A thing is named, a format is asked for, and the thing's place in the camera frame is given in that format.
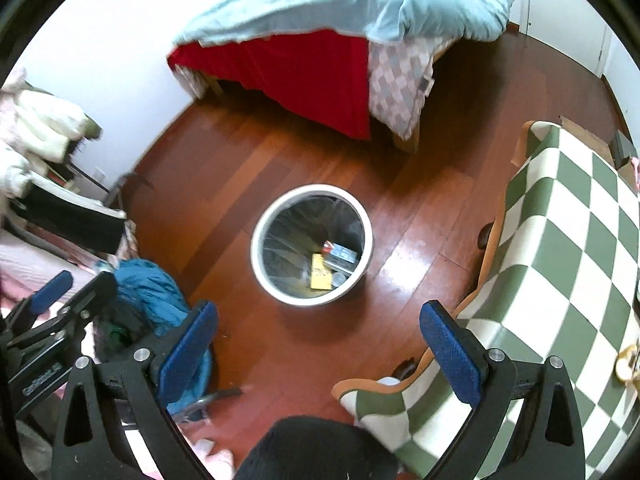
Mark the yellow red small box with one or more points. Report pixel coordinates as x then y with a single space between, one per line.
320 275

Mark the pink patterned bed cloth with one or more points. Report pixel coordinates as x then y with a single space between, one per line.
400 79

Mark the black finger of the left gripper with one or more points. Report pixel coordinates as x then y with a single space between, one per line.
39 356

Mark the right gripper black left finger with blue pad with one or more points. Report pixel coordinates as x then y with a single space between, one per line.
90 441

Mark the red bed sheet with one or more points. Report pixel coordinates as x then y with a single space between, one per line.
322 76

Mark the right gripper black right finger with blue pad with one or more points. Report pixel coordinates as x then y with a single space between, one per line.
546 442

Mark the green white checkered tablecloth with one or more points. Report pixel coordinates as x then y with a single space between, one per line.
559 278

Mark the blue cloth on floor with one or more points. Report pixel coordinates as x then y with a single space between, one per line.
148 301

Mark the yellow round cake piece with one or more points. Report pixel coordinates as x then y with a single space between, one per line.
626 366

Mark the white round trash bin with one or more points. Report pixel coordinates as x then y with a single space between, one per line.
293 228

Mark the white jacket pile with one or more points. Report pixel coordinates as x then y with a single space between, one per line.
39 133

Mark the pure milk carton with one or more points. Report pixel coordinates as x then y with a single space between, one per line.
339 258

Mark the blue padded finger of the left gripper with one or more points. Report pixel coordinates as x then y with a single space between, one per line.
41 300

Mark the brown cardboard piece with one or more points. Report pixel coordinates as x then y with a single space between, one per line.
588 138

